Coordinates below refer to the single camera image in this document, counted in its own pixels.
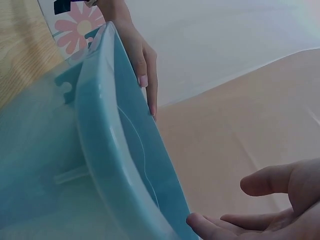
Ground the person's left hand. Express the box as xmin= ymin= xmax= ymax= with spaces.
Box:
xmin=96 ymin=0 xmax=159 ymax=118

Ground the person's right hand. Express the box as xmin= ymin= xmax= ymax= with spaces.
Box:
xmin=186 ymin=156 xmax=320 ymax=240

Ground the teal plastic basin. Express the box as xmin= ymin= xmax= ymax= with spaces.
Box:
xmin=0 ymin=21 xmax=199 ymax=240

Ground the black wrist band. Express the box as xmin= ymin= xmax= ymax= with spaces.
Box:
xmin=53 ymin=0 xmax=98 ymax=15

